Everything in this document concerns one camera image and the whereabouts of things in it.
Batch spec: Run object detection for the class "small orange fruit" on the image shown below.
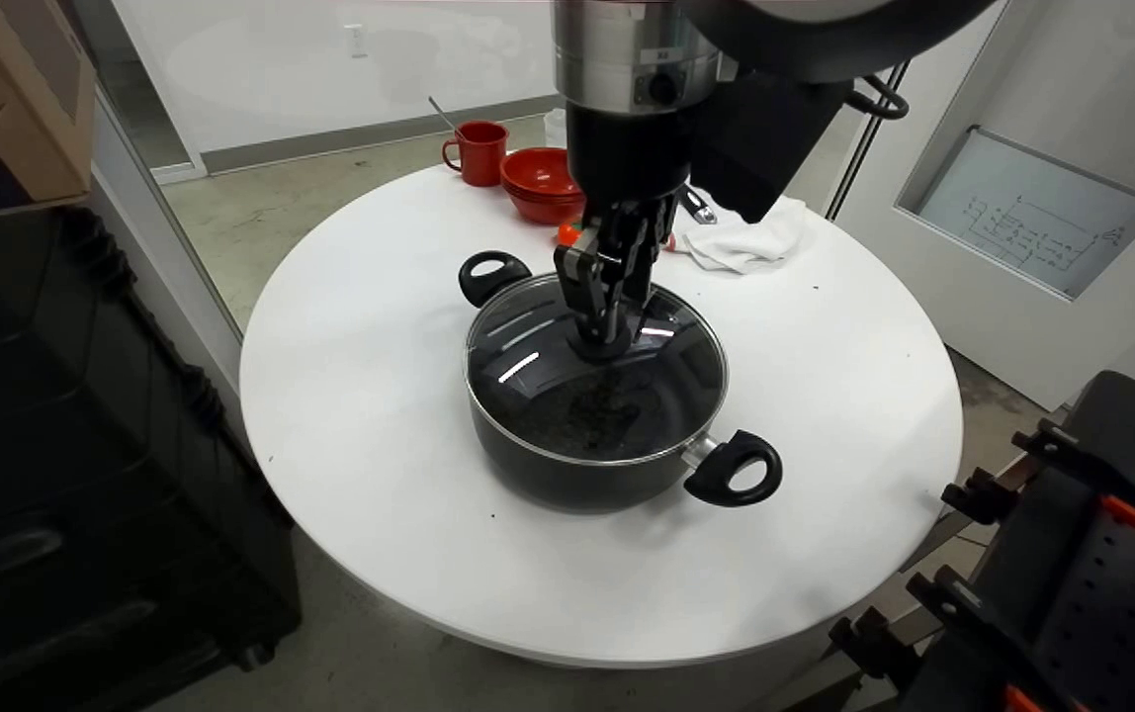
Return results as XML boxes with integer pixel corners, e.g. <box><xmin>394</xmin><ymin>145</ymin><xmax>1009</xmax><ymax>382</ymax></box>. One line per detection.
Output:
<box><xmin>555</xmin><ymin>220</ymin><xmax>581</xmax><ymax>249</ymax></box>

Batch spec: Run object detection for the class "black orange clamp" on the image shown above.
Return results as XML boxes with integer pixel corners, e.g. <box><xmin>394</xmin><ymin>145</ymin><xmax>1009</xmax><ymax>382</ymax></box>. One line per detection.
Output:
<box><xmin>832</xmin><ymin>569</ymin><xmax>1082</xmax><ymax>712</ymax></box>
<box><xmin>940</xmin><ymin>418</ymin><xmax>1135</xmax><ymax>528</ymax></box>

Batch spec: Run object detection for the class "white round table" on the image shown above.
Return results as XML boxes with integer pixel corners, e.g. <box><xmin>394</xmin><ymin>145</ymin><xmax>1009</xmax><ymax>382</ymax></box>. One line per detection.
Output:
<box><xmin>242</xmin><ymin>171</ymin><xmax>959</xmax><ymax>712</ymax></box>

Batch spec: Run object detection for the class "red bowl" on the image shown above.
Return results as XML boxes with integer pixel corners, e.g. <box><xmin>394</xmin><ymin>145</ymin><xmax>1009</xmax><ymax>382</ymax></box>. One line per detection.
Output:
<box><xmin>502</xmin><ymin>145</ymin><xmax>581</xmax><ymax>224</ymax></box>

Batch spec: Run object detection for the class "right black orange clamp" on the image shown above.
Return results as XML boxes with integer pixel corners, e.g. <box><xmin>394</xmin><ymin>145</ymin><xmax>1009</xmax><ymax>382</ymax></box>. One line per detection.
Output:
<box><xmin>832</xmin><ymin>569</ymin><xmax>1082</xmax><ymax>712</ymax></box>

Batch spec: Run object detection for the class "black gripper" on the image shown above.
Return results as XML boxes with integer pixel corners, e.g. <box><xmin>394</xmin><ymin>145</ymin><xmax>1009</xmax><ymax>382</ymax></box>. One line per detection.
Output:
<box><xmin>555</xmin><ymin>105</ymin><xmax>688</xmax><ymax>352</ymax></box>

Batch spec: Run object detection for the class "white red striped towel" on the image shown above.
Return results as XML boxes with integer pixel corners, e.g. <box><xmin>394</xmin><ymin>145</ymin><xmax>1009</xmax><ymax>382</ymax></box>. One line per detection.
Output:
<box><xmin>667</xmin><ymin>187</ymin><xmax>810</xmax><ymax>275</ymax></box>

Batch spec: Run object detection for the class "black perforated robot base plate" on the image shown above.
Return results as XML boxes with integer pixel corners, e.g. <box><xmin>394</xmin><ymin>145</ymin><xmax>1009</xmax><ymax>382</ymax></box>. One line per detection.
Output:
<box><xmin>965</xmin><ymin>371</ymin><xmax>1135</xmax><ymax>712</ymax></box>

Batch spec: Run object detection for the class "glass pot lid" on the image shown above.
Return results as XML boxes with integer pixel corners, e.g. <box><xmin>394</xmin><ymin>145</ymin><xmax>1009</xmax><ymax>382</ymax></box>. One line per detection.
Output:
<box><xmin>457</xmin><ymin>273</ymin><xmax>726</xmax><ymax>461</ymax></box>

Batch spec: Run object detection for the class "black cooking pot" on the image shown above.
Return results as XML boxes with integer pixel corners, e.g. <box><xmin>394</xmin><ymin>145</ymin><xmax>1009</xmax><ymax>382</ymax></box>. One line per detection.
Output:
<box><xmin>457</xmin><ymin>249</ymin><xmax>784</xmax><ymax>515</ymax></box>

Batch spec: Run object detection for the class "red mug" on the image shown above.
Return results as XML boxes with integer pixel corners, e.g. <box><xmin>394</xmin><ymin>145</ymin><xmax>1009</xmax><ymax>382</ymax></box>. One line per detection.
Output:
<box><xmin>437</xmin><ymin>118</ymin><xmax>505</xmax><ymax>187</ymax></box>

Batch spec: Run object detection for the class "left black orange clamp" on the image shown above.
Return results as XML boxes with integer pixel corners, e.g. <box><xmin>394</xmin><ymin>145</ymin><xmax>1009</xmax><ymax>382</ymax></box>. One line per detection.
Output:
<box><xmin>940</xmin><ymin>418</ymin><xmax>1135</xmax><ymax>528</ymax></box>

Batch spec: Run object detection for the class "white franka robot arm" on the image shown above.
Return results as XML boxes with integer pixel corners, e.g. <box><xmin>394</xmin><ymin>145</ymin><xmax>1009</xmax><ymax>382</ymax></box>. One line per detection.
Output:
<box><xmin>555</xmin><ymin>0</ymin><xmax>992</xmax><ymax>358</ymax></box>

